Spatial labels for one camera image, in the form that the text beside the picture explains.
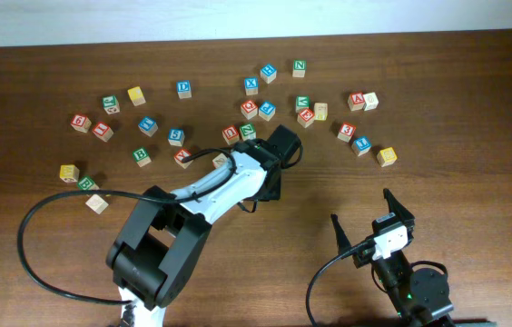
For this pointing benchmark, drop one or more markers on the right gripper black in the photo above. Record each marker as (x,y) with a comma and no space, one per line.
(406,216)

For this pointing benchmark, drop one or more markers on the red 3 block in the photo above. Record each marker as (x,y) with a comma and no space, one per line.
(346,132)

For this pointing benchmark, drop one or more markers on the blue X block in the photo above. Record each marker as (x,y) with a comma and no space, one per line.
(251,85)

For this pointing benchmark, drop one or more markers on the red Y block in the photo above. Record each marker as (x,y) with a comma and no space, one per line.
(183,158)

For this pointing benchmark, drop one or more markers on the green N block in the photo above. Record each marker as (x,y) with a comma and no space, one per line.
(299,68)

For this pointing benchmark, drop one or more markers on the red E block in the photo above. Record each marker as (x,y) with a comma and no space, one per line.
(306,117)

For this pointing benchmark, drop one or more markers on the green Z block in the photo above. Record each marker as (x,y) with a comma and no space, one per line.
(247,132)

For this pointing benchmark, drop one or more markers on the yellow block top left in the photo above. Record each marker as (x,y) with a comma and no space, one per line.
(136,96)

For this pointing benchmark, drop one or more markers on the blue 5 block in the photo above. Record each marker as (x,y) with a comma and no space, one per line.
(176,137)

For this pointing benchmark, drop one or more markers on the green B block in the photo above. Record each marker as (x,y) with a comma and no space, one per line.
(141,157)

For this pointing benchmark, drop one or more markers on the blue H block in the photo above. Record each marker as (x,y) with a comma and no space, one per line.
(268,73)

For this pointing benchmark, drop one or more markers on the red I block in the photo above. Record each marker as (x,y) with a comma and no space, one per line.
(103,131)

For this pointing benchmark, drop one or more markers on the blue T block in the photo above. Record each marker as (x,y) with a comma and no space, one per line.
(148,126)

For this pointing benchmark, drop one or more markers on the green E block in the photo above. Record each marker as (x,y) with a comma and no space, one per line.
(87,184)

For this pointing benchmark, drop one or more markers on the red A block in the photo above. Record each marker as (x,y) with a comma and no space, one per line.
(356,101)

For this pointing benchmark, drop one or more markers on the green J block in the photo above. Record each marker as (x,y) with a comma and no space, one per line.
(110,104)

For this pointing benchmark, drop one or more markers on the red U block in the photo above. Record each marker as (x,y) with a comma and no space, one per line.
(230,135)

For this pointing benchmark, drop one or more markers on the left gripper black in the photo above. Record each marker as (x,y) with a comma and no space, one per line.
(272,192)

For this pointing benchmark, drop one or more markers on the plain leaf picture block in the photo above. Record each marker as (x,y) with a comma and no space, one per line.
(219,161)

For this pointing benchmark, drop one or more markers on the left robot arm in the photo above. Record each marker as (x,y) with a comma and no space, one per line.
(156,251)

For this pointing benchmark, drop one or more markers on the green V block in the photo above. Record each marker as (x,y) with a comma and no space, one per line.
(301,102)

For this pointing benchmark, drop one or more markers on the yellow S block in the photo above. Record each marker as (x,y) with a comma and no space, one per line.
(387,156)

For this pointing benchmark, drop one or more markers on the blue L block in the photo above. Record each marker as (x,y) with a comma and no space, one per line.
(361,146)

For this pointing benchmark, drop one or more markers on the blue D block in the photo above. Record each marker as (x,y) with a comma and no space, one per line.
(184,89)

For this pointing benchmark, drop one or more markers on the yellow W block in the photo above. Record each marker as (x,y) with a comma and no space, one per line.
(69,173)

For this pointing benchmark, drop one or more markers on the plain wooden block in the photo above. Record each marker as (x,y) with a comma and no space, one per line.
(97,203)

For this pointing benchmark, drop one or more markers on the plain yellow-print block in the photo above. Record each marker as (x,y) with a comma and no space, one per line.
(320,111)

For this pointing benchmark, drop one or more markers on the plain white picture block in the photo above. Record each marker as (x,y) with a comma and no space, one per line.
(371,101)

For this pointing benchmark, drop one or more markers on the red Q block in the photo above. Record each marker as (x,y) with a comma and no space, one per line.
(249,109)

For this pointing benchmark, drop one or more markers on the red 6 block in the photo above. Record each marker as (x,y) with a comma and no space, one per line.
(81,123)

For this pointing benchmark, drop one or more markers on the blue P block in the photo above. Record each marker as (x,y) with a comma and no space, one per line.
(267,110)

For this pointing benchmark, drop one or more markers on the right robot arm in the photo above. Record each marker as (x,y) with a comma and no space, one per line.
(419,291)

